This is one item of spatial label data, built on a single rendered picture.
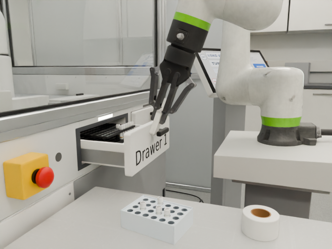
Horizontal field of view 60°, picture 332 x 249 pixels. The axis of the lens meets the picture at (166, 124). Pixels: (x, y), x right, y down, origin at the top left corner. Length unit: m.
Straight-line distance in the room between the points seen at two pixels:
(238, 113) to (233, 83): 0.78
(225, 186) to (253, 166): 1.00
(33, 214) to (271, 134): 0.72
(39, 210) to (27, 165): 0.15
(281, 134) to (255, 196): 0.22
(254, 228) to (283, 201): 0.44
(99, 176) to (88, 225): 0.27
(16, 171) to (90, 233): 0.18
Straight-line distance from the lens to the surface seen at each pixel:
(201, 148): 2.55
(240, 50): 1.05
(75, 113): 0.77
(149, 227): 0.59
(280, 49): 4.39
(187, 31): 0.70
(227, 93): 1.02
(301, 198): 1.02
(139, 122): 1.06
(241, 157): 0.85
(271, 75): 0.98
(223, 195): 1.86
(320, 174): 0.87
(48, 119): 0.69
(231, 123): 1.75
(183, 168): 2.66
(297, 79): 0.99
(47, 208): 0.73
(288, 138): 1.00
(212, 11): 0.71
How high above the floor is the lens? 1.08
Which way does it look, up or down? 11 degrees down
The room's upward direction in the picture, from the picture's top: straight up
